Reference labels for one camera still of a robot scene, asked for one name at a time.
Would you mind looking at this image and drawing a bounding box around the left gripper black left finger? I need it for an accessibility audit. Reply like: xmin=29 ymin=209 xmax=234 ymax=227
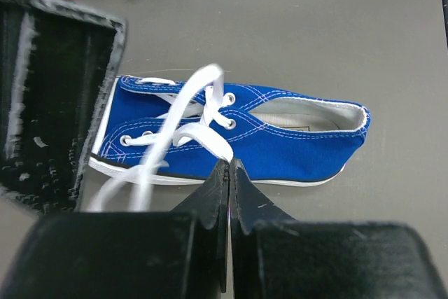
xmin=1 ymin=161 xmax=229 ymax=298

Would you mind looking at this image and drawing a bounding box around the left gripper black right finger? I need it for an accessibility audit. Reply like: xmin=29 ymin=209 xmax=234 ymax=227
xmin=229 ymin=159 xmax=447 ymax=298

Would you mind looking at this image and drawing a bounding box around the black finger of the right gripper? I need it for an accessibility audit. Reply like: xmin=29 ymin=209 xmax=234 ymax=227
xmin=1 ymin=0 xmax=127 ymax=214

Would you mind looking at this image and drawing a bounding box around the blue sneaker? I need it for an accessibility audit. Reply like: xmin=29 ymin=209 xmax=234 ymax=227
xmin=89 ymin=76 xmax=371 ymax=187

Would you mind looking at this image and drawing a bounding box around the white shoelace of sneaker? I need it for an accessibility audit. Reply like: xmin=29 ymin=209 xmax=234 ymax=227
xmin=86 ymin=64 xmax=234 ymax=213

